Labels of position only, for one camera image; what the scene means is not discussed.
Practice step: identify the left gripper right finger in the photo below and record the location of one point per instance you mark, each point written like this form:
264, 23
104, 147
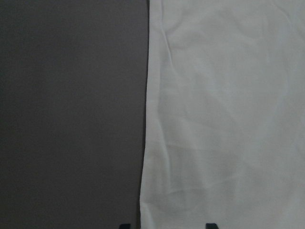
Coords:
211, 226

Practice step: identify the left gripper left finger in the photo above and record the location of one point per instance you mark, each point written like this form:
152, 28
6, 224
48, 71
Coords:
125, 226

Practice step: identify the cream long sleeve shirt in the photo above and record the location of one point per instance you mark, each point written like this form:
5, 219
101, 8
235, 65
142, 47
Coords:
225, 115

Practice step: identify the brown paper table cover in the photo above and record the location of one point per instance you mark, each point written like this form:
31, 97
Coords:
73, 79

